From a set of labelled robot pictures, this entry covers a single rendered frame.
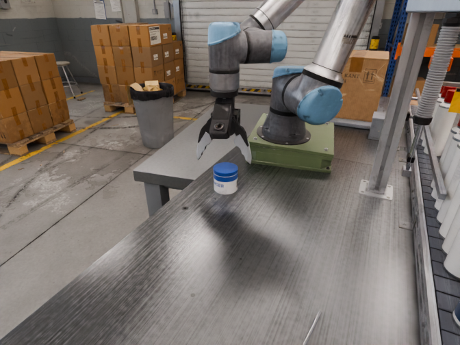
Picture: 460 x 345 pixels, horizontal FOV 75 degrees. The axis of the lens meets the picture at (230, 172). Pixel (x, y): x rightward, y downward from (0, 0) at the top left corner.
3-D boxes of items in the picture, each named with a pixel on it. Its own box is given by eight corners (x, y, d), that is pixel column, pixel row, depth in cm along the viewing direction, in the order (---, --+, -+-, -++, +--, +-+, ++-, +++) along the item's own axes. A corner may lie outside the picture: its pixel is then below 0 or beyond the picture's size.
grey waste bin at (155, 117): (167, 152, 312) (160, 92, 283) (131, 148, 323) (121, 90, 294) (184, 137, 348) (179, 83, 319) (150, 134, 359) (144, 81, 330)
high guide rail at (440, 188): (443, 200, 61) (445, 194, 60) (437, 198, 62) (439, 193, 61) (417, 91, 146) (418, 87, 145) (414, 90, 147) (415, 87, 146)
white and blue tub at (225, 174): (235, 196, 84) (235, 174, 81) (211, 194, 85) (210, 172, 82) (239, 183, 90) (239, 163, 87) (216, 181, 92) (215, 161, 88)
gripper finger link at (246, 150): (260, 152, 86) (242, 126, 83) (258, 161, 81) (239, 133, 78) (251, 157, 87) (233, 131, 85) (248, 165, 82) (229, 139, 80)
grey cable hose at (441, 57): (431, 126, 63) (469, 13, 53) (412, 124, 64) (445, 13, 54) (430, 122, 65) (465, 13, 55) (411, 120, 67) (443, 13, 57)
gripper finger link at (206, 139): (202, 152, 90) (220, 130, 85) (197, 161, 85) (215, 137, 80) (194, 146, 89) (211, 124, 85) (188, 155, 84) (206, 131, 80)
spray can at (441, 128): (442, 159, 94) (466, 93, 85) (423, 155, 96) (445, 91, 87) (440, 152, 98) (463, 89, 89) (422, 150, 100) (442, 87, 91)
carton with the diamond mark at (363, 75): (374, 122, 135) (389, 58, 122) (320, 116, 143) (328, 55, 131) (376, 105, 159) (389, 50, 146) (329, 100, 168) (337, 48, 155)
